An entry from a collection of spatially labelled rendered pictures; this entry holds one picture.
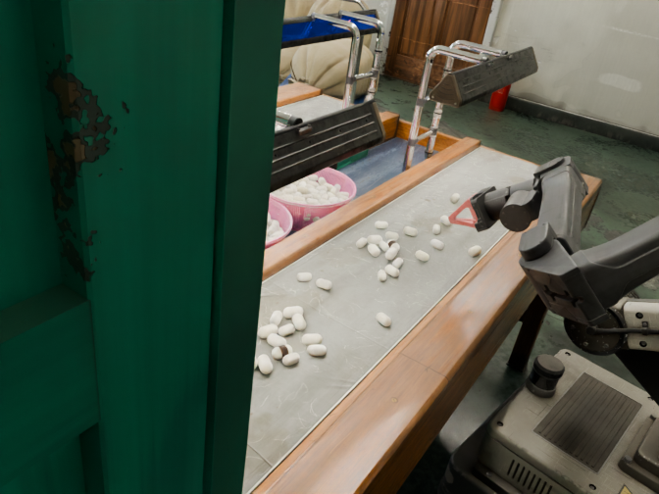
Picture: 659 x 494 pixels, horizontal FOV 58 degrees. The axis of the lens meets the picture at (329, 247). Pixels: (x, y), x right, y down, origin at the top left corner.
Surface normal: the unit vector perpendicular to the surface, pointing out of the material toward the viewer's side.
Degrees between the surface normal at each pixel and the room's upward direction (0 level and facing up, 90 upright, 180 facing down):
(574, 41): 91
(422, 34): 90
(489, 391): 0
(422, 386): 0
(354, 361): 0
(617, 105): 89
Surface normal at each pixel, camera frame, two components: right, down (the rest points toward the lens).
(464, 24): -0.54, 0.36
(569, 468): 0.13, -0.85
